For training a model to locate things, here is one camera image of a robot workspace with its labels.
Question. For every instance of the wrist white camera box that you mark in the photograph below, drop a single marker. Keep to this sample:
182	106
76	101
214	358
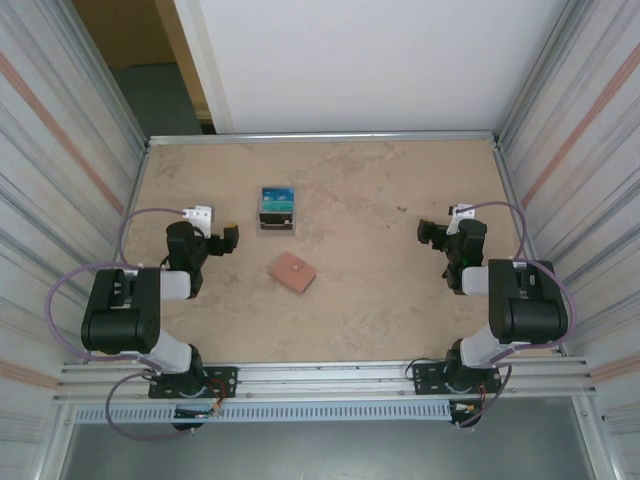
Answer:
200	216
462	210

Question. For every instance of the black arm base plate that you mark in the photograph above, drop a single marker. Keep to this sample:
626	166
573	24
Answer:
425	377
225	380

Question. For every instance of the teal card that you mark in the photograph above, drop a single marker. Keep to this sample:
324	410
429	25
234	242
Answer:
280	204

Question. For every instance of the blue card with white print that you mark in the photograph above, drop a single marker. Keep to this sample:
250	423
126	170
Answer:
277	192

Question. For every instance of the aluminium rail under arm bases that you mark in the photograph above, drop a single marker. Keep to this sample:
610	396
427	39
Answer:
325	380

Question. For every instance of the brown wooden door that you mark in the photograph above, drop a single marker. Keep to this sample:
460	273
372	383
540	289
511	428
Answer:
130	30

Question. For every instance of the white door frame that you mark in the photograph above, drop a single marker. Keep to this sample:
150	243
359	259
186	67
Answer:
205	60

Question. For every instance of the aluminium frame post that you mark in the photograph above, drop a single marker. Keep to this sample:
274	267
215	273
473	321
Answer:
112	87
542	75

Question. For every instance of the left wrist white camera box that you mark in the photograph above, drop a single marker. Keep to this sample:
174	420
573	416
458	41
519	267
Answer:
200	216

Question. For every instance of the black card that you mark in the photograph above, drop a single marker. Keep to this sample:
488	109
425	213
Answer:
275	220

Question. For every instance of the aluminium rail below white wall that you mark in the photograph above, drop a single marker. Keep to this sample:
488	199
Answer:
325	137

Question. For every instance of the clear acrylic card stand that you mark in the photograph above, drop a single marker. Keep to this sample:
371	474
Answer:
277	232

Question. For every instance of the aluminium side rail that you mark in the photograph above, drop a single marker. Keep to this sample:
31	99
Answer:
506	175
138	175

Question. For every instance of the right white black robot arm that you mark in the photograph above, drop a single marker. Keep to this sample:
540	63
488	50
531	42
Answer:
530	315

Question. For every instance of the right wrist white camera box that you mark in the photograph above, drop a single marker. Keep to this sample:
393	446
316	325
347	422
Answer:
462	210

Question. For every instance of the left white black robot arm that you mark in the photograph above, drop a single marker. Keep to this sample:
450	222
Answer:
120	325

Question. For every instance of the pink leather card holder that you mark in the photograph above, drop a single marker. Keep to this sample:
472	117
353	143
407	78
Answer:
292	272

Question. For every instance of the grey metal panel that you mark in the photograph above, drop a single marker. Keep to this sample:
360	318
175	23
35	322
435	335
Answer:
325	450

